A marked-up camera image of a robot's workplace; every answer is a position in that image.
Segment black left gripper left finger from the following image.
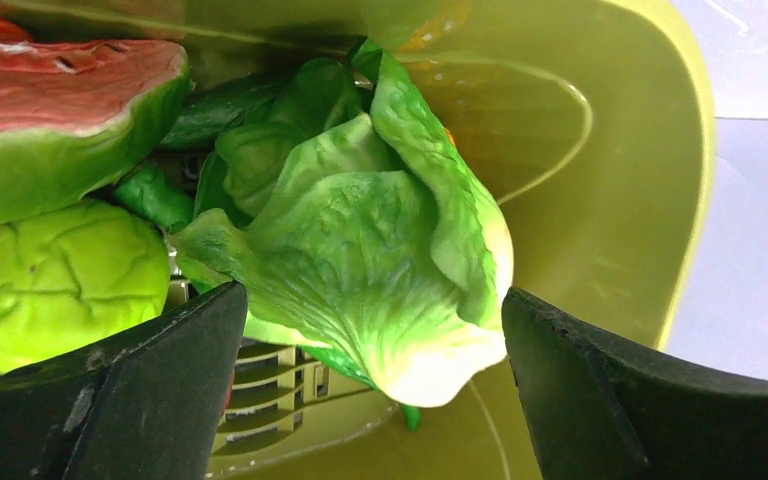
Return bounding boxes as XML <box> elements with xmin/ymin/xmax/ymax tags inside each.
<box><xmin>0</xmin><ymin>282</ymin><xmax>247</xmax><ymax>479</ymax></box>

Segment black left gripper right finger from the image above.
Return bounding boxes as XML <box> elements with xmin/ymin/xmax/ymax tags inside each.
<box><xmin>502</xmin><ymin>288</ymin><xmax>768</xmax><ymax>479</ymax></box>

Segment green lettuce head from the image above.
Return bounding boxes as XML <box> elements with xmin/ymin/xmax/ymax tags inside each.
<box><xmin>172</xmin><ymin>40</ymin><xmax>513</xmax><ymax>407</ymax></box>

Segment light green round fruit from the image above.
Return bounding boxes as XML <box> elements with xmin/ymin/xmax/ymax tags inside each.
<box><xmin>0</xmin><ymin>199</ymin><xmax>170</xmax><ymax>375</ymax></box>

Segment green chili pepper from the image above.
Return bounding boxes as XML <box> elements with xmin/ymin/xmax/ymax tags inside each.
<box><xmin>112</xmin><ymin>163</ymin><xmax>194</xmax><ymax>233</ymax></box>

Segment olive green plastic basket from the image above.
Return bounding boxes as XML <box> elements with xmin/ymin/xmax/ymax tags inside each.
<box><xmin>0</xmin><ymin>1</ymin><xmax>715</xmax><ymax>479</ymax></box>

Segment dark green cucumber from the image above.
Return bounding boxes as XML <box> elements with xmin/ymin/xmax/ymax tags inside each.
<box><xmin>157</xmin><ymin>71</ymin><xmax>294</xmax><ymax>151</ymax></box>

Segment watermelon slice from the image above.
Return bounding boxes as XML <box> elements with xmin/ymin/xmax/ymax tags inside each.
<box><xmin>0</xmin><ymin>39</ymin><xmax>191</xmax><ymax>224</ymax></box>

